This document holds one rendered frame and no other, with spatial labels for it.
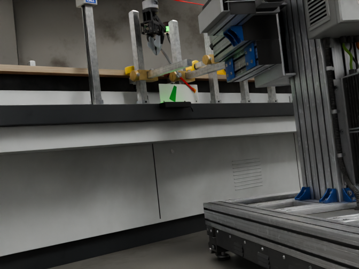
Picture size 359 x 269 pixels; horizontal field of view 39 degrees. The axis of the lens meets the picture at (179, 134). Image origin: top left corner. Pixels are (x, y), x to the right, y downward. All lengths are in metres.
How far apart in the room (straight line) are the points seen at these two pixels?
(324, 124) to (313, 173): 0.20
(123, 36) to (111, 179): 4.94
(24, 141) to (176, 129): 0.81
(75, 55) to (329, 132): 5.75
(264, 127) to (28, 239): 1.51
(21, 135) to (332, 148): 1.18
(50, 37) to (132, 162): 4.81
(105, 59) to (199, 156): 4.46
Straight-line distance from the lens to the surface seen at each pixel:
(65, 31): 7.26
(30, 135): 2.10
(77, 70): 2.42
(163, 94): 2.47
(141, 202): 2.62
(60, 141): 2.15
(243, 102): 2.92
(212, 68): 2.46
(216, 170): 2.99
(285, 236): 1.39
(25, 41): 7.23
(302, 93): 1.85
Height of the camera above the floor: 0.42
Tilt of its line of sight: 3 degrees up
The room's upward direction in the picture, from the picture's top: 6 degrees counter-clockwise
